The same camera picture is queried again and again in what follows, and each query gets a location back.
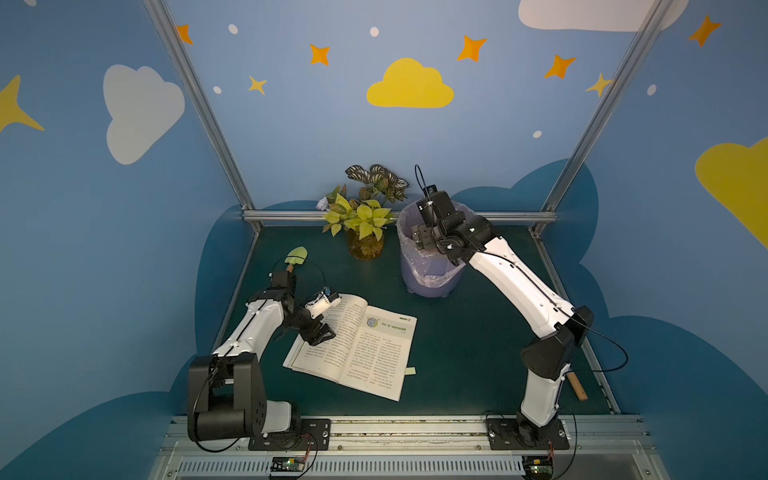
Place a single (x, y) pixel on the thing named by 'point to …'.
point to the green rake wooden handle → (576, 386)
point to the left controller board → (287, 464)
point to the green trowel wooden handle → (296, 255)
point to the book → (370, 350)
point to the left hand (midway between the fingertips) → (322, 321)
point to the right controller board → (537, 467)
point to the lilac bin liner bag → (427, 267)
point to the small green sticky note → (410, 371)
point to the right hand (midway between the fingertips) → (441, 226)
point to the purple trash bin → (420, 288)
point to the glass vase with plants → (363, 218)
